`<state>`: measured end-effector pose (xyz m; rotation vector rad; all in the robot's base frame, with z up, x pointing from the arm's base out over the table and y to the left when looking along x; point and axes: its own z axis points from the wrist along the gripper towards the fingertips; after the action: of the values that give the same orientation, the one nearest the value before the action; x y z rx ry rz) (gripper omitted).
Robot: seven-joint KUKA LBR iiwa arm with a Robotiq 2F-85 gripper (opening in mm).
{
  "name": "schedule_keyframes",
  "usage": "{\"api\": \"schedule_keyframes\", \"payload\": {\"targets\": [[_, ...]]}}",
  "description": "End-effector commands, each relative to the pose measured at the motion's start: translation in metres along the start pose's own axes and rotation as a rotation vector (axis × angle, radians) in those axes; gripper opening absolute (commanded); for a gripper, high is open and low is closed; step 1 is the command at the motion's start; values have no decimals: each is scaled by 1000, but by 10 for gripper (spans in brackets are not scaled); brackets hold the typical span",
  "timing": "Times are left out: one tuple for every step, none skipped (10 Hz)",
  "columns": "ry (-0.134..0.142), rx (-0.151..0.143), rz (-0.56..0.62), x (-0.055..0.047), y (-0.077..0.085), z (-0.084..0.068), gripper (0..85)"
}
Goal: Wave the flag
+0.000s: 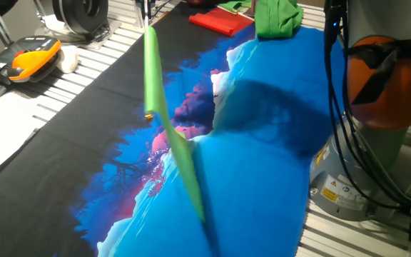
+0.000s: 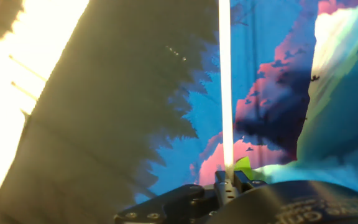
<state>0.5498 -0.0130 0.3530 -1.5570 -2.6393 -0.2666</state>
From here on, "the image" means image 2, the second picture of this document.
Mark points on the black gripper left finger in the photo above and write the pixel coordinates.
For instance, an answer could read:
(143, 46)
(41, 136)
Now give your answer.
(172, 202)

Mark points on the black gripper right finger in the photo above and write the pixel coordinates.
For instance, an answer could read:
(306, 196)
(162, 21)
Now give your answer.
(244, 182)

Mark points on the green flag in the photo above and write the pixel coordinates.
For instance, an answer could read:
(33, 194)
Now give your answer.
(225, 93)

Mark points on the printed landscape tablecloth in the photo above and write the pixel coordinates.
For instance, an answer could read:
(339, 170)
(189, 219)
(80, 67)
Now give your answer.
(120, 93)

